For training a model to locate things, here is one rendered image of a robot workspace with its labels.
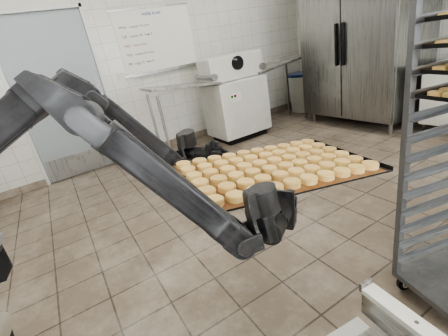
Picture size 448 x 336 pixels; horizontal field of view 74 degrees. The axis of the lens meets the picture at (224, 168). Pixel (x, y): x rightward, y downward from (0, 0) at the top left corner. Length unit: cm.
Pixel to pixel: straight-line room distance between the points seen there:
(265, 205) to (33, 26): 411
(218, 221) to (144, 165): 18
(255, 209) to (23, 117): 43
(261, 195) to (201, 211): 12
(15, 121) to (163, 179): 24
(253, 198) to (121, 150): 27
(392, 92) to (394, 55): 39
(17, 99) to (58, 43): 393
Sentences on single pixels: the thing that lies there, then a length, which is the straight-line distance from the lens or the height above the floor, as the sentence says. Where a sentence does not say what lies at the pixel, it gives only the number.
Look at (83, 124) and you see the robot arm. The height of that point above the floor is 128.
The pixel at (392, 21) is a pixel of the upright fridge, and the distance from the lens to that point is 391.
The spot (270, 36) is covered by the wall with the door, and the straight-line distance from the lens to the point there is 571.
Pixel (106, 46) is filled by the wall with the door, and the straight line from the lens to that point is 451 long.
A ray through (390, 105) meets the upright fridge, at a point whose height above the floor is 39.
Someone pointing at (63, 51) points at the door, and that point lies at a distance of 447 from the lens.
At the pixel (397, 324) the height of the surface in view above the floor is 88.
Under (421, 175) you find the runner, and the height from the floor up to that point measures 68.
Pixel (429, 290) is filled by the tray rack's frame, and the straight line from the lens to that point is 179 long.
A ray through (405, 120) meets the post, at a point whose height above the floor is 95.
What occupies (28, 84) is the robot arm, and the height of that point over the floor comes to 135.
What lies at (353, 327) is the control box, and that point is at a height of 84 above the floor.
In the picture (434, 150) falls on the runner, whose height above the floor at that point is 78.
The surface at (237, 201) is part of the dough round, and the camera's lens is 75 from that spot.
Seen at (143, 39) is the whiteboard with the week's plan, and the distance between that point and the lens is 463.
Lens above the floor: 136
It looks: 22 degrees down
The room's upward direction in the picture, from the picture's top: 10 degrees counter-clockwise
